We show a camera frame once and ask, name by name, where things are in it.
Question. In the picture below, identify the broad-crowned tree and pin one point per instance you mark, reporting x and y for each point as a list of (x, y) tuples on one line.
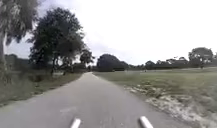
[(200, 56)]

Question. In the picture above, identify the large dark tree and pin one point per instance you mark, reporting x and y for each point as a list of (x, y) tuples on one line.
[(57, 36)]

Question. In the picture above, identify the green grass field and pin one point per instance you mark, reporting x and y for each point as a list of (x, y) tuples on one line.
[(176, 80)]

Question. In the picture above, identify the tall pale-trunk tree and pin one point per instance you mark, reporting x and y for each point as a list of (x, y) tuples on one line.
[(9, 20)]

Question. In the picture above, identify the grey asphalt path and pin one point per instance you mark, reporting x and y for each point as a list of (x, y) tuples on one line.
[(92, 100)]

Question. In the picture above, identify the distant row of trees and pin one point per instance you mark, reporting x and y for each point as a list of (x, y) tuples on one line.
[(162, 63)]

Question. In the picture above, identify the robot's own part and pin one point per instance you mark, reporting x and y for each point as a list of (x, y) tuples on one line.
[(146, 122), (75, 123)]

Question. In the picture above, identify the pale sandy strip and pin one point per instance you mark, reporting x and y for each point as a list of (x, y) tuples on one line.
[(176, 106)]

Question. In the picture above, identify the dark round tree clump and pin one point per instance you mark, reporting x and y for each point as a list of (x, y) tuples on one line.
[(108, 62)]

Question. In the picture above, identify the grass verge with bushes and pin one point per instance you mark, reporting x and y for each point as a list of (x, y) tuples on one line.
[(19, 86)]

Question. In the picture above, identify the small dark tree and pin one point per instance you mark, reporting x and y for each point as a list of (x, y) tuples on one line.
[(86, 57)]

